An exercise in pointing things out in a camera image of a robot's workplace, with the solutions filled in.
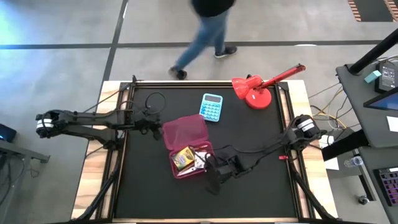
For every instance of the orange striped floor mat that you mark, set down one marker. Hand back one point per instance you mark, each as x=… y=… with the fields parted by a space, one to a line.
x=356 y=11

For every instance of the black aluminium rig frame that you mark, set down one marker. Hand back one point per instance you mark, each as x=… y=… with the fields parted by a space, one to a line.
x=94 y=203

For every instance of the person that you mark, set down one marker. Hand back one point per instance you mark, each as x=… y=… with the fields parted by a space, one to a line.
x=208 y=31

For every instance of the small white box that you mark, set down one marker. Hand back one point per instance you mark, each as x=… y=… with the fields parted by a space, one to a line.
x=326 y=140

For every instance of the small red clamp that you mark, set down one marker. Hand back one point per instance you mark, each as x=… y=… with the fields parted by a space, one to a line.
x=283 y=157

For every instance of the grey side desk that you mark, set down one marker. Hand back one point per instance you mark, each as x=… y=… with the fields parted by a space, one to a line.
x=357 y=109

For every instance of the white paper sheet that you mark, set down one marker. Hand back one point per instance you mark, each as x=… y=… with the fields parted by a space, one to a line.
x=393 y=124

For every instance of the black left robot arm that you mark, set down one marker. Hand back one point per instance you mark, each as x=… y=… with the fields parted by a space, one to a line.
x=87 y=119

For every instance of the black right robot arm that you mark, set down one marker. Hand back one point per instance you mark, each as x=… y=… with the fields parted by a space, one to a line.
x=270 y=149

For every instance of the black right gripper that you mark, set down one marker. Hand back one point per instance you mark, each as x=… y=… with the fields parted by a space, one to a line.
x=233 y=165

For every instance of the black screen with blue display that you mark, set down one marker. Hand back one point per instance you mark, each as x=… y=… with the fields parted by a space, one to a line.
x=385 y=102

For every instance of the red desk lamp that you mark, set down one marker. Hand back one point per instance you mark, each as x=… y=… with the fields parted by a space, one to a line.
x=258 y=98

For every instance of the pink plastic pencil case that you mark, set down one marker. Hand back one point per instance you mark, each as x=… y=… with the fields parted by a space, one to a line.
x=185 y=132

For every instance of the yellow crayon box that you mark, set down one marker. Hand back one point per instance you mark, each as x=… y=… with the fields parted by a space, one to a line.
x=183 y=158

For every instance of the white paper packet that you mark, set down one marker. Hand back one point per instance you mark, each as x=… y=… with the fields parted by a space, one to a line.
x=200 y=158

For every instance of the black power adapter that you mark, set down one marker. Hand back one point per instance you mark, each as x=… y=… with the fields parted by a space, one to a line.
x=385 y=76

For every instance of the dark device with blue light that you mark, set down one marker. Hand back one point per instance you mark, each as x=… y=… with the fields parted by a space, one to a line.
x=6 y=132

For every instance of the clear water bottle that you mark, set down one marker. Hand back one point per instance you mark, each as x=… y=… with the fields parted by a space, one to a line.
x=353 y=161

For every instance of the backlit keyboard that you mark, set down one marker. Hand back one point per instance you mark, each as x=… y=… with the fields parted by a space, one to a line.
x=390 y=186

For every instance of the teal calculator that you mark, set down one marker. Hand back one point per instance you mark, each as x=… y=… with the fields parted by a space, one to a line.
x=211 y=107

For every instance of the black table mat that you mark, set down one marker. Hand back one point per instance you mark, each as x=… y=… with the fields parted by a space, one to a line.
x=248 y=199

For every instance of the small teal box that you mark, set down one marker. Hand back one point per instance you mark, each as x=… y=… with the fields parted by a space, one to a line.
x=372 y=76

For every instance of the black round pole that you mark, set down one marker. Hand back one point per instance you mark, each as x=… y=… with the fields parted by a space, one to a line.
x=373 y=54

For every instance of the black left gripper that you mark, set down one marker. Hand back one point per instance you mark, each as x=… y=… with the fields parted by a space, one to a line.
x=146 y=123

